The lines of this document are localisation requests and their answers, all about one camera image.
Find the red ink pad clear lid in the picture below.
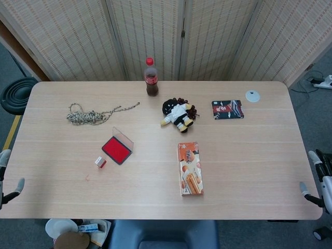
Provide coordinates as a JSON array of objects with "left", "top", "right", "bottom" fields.
[{"left": 101, "top": 126, "right": 135, "bottom": 165}]

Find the orange egg roll box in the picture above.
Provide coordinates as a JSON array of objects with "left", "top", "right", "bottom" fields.
[{"left": 177, "top": 141, "right": 204, "bottom": 197}]

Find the dark red bead bunch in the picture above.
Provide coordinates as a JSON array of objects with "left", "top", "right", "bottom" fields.
[{"left": 176, "top": 98, "right": 200, "bottom": 120}]

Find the braided beige rope bundle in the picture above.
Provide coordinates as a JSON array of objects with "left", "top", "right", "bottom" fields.
[{"left": 66, "top": 102, "right": 141, "bottom": 126}]

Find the dark blue chair seat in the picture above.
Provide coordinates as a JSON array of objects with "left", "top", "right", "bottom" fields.
[{"left": 107, "top": 219, "right": 220, "bottom": 249}]

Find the black power cable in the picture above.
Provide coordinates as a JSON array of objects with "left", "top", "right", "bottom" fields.
[{"left": 289, "top": 70, "right": 325, "bottom": 99}]

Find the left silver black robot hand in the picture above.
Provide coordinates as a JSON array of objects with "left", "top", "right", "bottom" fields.
[{"left": 0, "top": 149, "right": 26, "bottom": 211}]

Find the cola bottle red cap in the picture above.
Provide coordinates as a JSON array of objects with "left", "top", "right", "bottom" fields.
[{"left": 144, "top": 57, "right": 159, "bottom": 97}]

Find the woven bamboo folding screen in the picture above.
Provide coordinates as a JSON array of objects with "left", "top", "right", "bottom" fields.
[{"left": 0, "top": 0, "right": 332, "bottom": 88}]

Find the brown round plush item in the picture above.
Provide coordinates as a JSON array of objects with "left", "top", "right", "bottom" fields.
[{"left": 55, "top": 231, "right": 90, "bottom": 249}]

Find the white power strip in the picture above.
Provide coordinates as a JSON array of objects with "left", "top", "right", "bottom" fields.
[{"left": 313, "top": 74, "right": 332, "bottom": 90}]

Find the small blue white box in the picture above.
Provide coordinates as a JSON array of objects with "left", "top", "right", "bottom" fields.
[{"left": 77, "top": 223, "right": 100, "bottom": 233}]

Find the black red flat snack box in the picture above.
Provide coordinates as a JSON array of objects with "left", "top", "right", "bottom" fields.
[{"left": 211, "top": 100, "right": 245, "bottom": 120}]

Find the small red white stamp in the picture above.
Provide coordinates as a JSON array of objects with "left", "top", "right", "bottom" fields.
[{"left": 94, "top": 156, "right": 107, "bottom": 169}]

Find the black ribbed round base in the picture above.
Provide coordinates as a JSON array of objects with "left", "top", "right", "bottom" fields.
[{"left": 0, "top": 76, "right": 39, "bottom": 115}]

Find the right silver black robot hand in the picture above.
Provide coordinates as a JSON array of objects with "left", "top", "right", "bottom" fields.
[{"left": 299, "top": 149, "right": 332, "bottom": 221}]

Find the black white plush doll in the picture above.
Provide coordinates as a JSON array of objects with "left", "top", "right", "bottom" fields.
[{"left": 160, "top": 98, "right": 197, "bottom": 134}]

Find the white round cable grommet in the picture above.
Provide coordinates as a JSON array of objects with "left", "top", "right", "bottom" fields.
[{"left": 245, "top": 90, "right": 261, "bottom": 103}]

